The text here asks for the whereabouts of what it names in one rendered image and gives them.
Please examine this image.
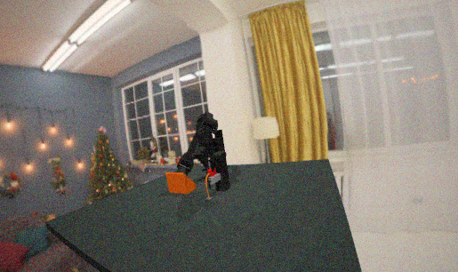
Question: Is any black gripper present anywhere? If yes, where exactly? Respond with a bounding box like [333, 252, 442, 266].
[190, 142, 227, 172]

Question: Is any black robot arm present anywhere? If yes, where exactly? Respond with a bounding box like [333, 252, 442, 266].
[176, 111, 218, 176]

